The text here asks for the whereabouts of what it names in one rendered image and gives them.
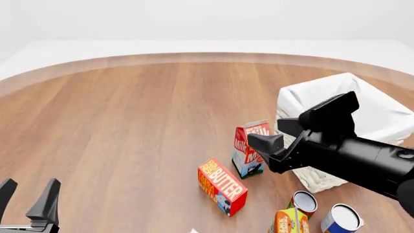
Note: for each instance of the wicker basket with white cloth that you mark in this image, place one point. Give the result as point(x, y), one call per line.
point(375, 114)

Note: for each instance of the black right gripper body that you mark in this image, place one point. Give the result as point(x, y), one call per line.
point(289, 159)

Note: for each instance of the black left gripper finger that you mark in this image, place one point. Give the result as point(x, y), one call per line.
point(7, 191)
point(47, 206)

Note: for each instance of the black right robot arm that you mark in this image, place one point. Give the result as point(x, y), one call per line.
point(359, 157)

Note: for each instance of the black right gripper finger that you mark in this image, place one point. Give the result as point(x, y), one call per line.
point(289, 126)
point(266, 143)

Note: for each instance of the red and orange butter box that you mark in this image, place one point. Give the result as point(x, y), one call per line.
point(226, 184)

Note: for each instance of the orange juice carton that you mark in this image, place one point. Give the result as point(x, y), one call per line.
point(286, 222)

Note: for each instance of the red tin can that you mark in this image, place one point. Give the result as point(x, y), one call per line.
point(304, 200)

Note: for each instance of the red and white milk carton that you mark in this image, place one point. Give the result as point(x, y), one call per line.
point(241, 155)

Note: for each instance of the blue and white tin can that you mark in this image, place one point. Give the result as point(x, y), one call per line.
point(343, 217)

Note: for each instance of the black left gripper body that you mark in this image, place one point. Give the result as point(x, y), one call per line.
point(29, 229)

